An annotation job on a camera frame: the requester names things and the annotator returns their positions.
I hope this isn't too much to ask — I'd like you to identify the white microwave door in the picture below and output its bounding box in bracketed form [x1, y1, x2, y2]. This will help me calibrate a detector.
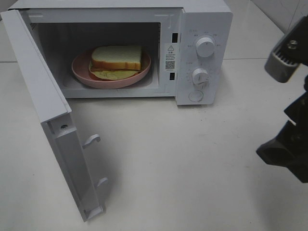
[1, 10, 108, 221]

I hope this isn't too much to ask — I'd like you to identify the lower white timer knob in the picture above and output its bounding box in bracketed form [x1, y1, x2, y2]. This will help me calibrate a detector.
[192, 68, 210, 85]

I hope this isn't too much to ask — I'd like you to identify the white warning label sticker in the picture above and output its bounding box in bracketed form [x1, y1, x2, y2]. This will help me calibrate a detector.
[163, 43, 179, 72]

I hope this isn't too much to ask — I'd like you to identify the round white door button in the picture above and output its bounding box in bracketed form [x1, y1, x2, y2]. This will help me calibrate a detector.
[189, 90, 204, 102]

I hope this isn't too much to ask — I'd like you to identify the white microwave oven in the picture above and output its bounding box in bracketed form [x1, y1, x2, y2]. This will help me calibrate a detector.
[6, 0, 232, 105]

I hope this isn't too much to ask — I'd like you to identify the sandwich with lettuce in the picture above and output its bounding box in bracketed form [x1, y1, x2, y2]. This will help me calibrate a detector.
[89, 45, 142, 80]

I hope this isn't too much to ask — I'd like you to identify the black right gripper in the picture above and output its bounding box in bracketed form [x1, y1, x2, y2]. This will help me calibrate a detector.
[256, 16, 308, 183]

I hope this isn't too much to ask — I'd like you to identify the upper white power knob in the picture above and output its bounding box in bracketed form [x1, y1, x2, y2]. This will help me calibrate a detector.
[195, 36, 216, 58]

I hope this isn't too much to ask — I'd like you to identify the pink plate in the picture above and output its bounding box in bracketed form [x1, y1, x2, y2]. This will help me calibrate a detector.
[72, 50, 152, 89]

